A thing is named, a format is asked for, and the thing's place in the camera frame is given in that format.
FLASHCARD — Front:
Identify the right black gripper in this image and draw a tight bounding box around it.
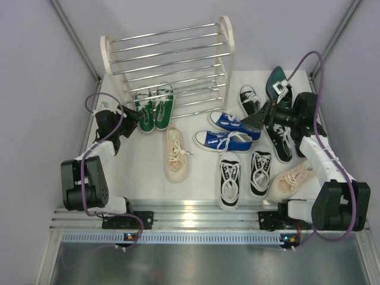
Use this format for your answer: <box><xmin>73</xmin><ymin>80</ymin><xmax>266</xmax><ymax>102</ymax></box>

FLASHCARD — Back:
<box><xmin>241</xmin><ymin>99</ymin><xmax>300</xmax><ymax>131</ymax></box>

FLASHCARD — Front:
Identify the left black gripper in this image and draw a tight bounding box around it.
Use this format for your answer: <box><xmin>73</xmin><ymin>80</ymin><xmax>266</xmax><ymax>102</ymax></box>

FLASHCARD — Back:
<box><xmin>112</xmin><ymin>105</ymin><xmax>144</xmax><ymax>138</ymax></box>

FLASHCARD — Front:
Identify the green sneaker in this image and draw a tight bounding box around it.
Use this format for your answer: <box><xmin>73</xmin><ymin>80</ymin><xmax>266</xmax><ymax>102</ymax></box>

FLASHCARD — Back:
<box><xmin>155</xmin><ymin>81</ymin><xmax>175</xmax><ymax>131</ymax></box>
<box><xmin>134</xmin><ymin>86</ymin><xmax>154</xmax><ymax>133</ymax></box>

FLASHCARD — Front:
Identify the blue sneaker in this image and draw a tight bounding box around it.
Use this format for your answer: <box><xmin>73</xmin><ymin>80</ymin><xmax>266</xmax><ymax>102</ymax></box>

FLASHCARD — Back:
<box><xmin>194</xmin><ymin>131</ymin><xmax>253</xmax><ymax>153</ymax></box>
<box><xmin>209</xmin><ymin>111</ymin><xmax>261</xmax><ymax>141</ymax></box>

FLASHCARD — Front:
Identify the beige lace sneaker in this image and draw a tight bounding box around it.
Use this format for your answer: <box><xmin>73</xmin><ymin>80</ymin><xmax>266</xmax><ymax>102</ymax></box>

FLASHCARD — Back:
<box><xmin>164</xmin><ymin>125</ymin><xmax>192</xmax><ymax>183</ymax></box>
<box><xmin>268</xmin><ymin>160</ymin><xmax>316</xmax><ymax>202</ymax></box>

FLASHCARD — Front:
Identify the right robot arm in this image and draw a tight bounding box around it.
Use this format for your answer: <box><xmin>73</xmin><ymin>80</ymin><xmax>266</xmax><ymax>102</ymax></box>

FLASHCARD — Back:
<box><xmin>242</xmin><ymin>80</ymin><xmax>371</xmax><ymax>232</ymax></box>

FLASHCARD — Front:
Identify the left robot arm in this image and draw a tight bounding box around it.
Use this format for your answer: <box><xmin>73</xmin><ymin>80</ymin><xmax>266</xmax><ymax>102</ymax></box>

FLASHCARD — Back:
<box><xmin>61</xmin><ymin>106</ymin><xmax>143</xmax><ymax>229</ymax></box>

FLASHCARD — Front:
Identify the teal heel shoe upper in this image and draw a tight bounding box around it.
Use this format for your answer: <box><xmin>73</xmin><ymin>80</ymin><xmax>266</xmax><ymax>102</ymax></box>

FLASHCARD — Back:
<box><xmin>265</xmin><ymin>66</ymin><xmax>293</xmax><ymax>107</ymax></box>

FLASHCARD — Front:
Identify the teal heel shoe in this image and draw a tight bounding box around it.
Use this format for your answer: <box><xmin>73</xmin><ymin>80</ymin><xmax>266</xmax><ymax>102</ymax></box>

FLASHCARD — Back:
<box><xmin>313</xmin><ymin>115</ymin><xmax>327</xmax><ymax>137</ymax></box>
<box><xmin>265</xmin><ymin>66</ymin><xmax>293</xmax><ymax>107</ymax></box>

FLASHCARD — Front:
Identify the teal heel shoe lower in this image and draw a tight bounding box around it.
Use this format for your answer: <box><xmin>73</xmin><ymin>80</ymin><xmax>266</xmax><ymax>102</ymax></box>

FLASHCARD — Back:
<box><xmin>313</xmin><ymin>115</ymin><xmax>327</xmax><ymax>137</ymax></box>

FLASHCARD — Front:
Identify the white metal shoe rack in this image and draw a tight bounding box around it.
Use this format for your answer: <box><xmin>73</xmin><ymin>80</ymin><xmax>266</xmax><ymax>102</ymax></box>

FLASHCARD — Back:
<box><xmin>100</xmin><ymin>15</ymin><xmax>235</xmax><ymax>118</ymax></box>

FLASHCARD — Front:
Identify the black sneaker upper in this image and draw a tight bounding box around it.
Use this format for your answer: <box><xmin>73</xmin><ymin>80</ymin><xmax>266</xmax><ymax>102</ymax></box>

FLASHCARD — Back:
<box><xmin>239</xmin><ymin>85</ymin><xmax>262</xmax><ymax>116</ymax></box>

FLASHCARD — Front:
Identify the black sneaker lower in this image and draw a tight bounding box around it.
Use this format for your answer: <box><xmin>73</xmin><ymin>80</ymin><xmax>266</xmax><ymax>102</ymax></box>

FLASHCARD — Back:
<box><xmin>265</xmin><ymin>124</ymin><xmax>293</xmax><ymax>163</ymax></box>

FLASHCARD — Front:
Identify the black white sneaker right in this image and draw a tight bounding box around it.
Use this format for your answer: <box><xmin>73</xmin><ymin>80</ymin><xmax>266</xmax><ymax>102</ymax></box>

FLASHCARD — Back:
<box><xmin>249</xmin><ymin>144</ymin><xmax>273</xmax><ymax>200</ymax></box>

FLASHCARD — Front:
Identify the black white sneaker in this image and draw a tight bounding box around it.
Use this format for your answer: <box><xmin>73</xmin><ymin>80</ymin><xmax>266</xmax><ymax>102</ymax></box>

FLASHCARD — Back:
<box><xmin>219</xmin><ymin>152</ymin><xmax>241</xmax><ymax>211</ymax></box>
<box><xmin>249</xmin><ymin>144</ymin><xmax>273</xmax><ymax>200</ymax></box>

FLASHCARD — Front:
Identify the black white sneaker left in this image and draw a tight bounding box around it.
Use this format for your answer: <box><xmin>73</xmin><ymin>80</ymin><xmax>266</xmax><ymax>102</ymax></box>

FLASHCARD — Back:
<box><xmin>219</xmin><ymin>152</ymin><xmax>241</xmax><ymax>211</ymax></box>

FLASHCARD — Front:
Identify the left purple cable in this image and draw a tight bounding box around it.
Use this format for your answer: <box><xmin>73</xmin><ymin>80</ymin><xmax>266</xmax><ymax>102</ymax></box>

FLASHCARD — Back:
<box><xmin>80</xmin><ymin>92</ymin><xmax>145</xmax><ymax>253</ymax></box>

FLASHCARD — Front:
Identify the purple cable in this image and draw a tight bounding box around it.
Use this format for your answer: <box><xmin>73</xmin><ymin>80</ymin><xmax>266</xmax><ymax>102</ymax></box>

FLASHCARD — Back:
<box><xmin>286</xmin><ymin>50</ymin><xmax>360</xmax><ymax>250</ymax></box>
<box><xmin>80</xmin><ymin>92</ymin><xmax>145</xmax><ymax>253</ymax></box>

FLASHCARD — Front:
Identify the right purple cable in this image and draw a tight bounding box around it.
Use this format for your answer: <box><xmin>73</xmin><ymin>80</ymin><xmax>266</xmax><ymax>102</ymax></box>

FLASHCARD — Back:
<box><xmin>286</xmin><ymin>50</ymin><xmax>360</xmax><ymax>250</ymax></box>

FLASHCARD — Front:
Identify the aluminium mounting rail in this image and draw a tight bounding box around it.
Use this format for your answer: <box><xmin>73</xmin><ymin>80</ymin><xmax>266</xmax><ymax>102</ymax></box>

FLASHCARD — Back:
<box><xmin>49</xmin><ymin>199</ymin><xmax>369</xmax><ymax>233</ymax></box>

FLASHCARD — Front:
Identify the perforated cable tray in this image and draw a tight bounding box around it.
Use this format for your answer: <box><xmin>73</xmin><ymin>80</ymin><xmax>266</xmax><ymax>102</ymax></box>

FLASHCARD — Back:
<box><xmin>62</xmin><ymin>232</ymin><xmax>289</xmax><ymax>245</ymax></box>

